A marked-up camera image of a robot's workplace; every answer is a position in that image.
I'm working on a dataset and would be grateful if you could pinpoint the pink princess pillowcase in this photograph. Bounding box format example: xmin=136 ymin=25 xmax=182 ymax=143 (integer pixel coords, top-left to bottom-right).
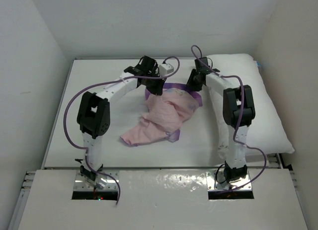
xmin=120 ymin=83 xmax=203 ymax=146

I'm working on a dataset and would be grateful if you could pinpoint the white pillow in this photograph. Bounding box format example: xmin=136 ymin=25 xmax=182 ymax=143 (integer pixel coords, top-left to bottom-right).
xmin=208 ymin=54 xmax=295 ymax=159

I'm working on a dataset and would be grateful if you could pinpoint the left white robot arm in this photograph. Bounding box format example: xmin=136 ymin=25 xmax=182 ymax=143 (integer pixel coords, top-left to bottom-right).
xmin=77 ymin=56 xmax=174 ymax=183

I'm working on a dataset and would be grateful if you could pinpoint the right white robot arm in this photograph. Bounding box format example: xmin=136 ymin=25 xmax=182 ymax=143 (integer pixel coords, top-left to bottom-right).
xmin=187 ymin=57 xmax=255 ymax=183

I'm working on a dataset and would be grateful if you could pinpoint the white foam front board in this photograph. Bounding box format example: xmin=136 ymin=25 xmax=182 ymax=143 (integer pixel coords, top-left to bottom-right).
xmin=19 ymin=169 xmax=307 ymax=230

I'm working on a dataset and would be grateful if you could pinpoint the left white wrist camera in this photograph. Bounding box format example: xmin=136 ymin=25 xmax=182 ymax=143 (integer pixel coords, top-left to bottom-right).
xmin=159 ymin=63 xmax=174 ymax=77

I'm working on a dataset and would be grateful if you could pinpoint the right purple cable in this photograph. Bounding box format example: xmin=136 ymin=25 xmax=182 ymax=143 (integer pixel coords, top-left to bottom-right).
xmin=190 ymin=44 xmax=268 ymax=191

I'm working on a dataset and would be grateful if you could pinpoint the purple cable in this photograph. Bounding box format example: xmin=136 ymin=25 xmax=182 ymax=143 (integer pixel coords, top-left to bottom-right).
xmin=63 ymin=56 xmax=180 ymax=206
xmin=190 ymin=44 xmax=268 ymax=191

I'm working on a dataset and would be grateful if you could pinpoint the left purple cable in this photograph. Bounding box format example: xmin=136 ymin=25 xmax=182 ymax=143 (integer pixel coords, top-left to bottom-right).
xmin=63 ymin=56 xmax=180 ymax=206

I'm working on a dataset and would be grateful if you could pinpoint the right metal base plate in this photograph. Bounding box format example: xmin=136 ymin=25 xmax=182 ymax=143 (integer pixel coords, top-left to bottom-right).
xmin=206 ymin=170 xmax=253 ymax=191

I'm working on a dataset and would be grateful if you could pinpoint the metal base plate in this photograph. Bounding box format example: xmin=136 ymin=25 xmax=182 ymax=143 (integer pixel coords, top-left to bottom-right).
xmin=73 ymin=170 xmax=119 ymax=192
xmin=206 ymin=170 xmax=253 ymax=191

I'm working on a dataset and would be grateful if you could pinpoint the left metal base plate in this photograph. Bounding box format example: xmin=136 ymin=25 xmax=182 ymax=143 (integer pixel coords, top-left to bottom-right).
xmin=73 ymin=170 xmax=119 ymax=192

